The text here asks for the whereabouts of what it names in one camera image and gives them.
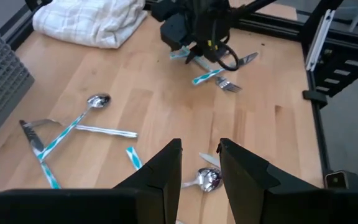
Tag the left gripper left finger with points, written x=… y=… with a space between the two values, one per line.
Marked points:
x=73 y=208

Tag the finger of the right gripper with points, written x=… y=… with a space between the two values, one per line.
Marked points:
x=174 y=35
x=196 y=54

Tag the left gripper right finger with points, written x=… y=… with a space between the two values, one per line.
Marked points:
x=291 y=205

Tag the white folded towel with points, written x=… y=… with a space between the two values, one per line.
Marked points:
x=89 y=21

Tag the small black camera box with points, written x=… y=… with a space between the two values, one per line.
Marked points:
x=342 y=180

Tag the white metal bracket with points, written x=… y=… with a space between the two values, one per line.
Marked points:
x=320 y=37

